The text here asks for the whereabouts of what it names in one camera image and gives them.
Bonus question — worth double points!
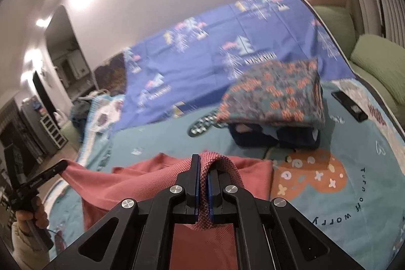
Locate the black phone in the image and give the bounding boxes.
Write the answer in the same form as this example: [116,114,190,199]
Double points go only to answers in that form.
[331,90,368,122]

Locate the green stool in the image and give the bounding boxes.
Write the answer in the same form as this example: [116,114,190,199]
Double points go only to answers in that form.
[60,120,83,149]

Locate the dark cabinet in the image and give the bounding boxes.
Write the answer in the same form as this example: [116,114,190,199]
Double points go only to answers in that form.
[0,97,53,163]

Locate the folded floral garment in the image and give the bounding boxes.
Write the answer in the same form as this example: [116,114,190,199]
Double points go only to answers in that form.
[215,59,326,129]

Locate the person's left hand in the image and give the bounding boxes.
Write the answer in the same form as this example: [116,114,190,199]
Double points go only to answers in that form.
[15,196,50,230]

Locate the person's left forearm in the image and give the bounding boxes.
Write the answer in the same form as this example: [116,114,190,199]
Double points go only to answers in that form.
[11,221,51,269]

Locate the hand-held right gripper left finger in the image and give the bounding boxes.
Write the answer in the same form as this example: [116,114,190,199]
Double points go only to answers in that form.
[41,154,201,270]

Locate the teal printed blanket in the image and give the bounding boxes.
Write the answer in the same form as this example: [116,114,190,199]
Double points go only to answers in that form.
[47,77,405,270]

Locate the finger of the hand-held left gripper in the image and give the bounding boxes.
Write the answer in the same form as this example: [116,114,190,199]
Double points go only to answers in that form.
[19,160,69,193]

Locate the green sofa cushion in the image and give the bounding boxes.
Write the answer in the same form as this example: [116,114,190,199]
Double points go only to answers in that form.
[361,71,403,112]

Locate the pink long-sleeve shirt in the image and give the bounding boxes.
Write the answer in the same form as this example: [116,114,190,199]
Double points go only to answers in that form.
[60,150,273,270]

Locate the green pillow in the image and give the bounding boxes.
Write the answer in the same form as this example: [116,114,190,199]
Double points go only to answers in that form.
[350,34,405,84]
[312,5,356,55]

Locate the blue tree print sheet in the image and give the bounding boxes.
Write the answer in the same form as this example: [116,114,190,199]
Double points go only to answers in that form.
[112,0,358,131]

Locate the folded dark navy garment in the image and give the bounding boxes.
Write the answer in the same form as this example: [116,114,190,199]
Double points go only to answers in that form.
[229,123,321,150]

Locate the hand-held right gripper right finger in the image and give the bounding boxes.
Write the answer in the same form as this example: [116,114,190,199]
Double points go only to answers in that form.
[207,170,364,270]

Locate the dark printed bed sheet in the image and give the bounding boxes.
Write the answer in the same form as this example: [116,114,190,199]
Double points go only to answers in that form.
[94,54,127,92]

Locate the dark blue cloth pile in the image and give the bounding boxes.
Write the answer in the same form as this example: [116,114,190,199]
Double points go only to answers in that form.
[70,97,95,131]

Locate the white small rack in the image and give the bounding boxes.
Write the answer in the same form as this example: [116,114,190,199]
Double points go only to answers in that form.
[40,114,66,149]

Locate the white patterned quilt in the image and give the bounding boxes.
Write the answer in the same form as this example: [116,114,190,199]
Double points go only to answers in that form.
[80,94,125,160]

